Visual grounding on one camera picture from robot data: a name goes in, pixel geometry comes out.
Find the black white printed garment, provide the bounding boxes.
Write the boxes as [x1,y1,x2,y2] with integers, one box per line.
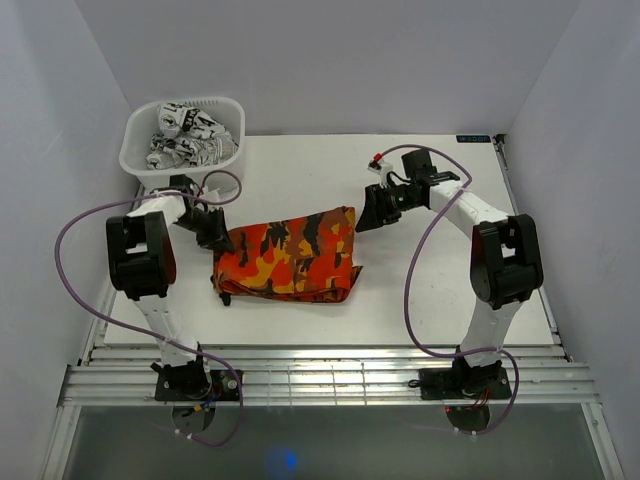
[146,102,239,170]

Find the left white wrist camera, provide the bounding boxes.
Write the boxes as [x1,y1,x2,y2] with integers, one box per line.
[201,189,239,207]

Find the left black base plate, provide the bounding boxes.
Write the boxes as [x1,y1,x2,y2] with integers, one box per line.
[153,370,244,403]

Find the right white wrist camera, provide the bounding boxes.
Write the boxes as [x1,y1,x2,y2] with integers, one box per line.
[367,153,394,188]

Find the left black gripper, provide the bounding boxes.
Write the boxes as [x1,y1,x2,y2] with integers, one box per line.
[173,207,235,255]

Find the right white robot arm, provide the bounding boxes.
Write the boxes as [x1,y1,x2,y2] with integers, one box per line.
[356,144,544,403]

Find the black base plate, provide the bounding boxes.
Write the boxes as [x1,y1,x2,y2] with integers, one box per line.
[417,367,512,400]
[153,370,244,403]

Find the small black label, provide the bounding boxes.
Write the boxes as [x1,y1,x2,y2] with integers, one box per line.
[455,135,492,144]

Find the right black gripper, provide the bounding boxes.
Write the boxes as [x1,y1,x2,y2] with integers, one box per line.
[355,182,422,233]

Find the aluminium rail frame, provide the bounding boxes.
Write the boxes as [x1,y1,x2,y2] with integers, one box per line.
[41,344,623,479]

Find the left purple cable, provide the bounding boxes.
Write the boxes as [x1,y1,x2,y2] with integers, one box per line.
[54,169,246,447]

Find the orange camouflage trousers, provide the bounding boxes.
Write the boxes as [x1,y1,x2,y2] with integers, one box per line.
[211,206,362,305]

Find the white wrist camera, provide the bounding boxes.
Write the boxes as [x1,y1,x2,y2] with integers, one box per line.
[367,153,394,188]
[201,189,239,207]

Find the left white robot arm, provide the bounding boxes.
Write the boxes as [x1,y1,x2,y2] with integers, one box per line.
[106,174,235,400]

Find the white plastic basket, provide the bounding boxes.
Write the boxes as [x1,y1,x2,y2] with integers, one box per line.
[119,97,246,192]

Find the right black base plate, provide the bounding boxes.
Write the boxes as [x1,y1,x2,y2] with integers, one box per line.
[417,367,512,400]

